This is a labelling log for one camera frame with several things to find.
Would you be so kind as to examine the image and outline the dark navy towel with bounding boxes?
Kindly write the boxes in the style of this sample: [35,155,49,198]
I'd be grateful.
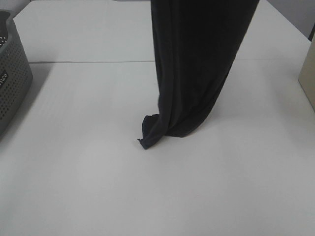
[139,0,258,149]

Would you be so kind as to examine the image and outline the beige box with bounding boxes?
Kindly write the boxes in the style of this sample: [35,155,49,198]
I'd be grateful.
[298,37,315,110]

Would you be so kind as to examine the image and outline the grey perforated plastic basket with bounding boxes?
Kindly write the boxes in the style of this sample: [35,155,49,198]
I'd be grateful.
[0,9,33,139]

